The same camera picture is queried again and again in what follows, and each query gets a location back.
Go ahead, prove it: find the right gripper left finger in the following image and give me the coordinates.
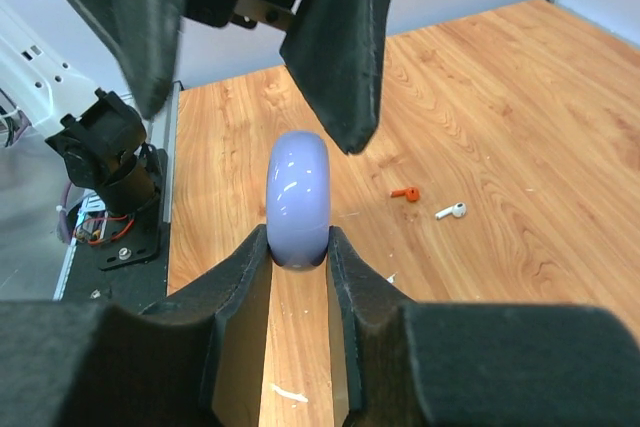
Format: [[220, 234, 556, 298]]
[[1, 226, 272, 426]]

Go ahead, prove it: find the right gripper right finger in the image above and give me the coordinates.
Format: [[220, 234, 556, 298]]
[[327, 227, 639, 426]]

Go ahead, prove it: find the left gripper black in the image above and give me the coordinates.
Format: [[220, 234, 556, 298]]
[[66, 0, 391, 155]]

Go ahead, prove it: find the purple earbud charging case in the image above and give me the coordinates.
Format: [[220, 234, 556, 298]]
[[266, 131, 331, 271]]

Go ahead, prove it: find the white earbud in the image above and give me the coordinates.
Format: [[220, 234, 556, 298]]
[[435, 202, 467, 220]]

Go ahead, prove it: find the orange earbud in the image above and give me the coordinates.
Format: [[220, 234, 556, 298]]
[[390, 187, 421, 202]]

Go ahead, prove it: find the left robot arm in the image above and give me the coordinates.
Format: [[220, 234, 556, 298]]
[[1, 0, 391, 215]]

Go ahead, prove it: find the white plastic scrap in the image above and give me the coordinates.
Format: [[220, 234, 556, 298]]
[[270, 383, 309, 403]]

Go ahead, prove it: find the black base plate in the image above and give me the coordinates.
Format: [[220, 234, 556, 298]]
[[54, 81, 181, 301]]

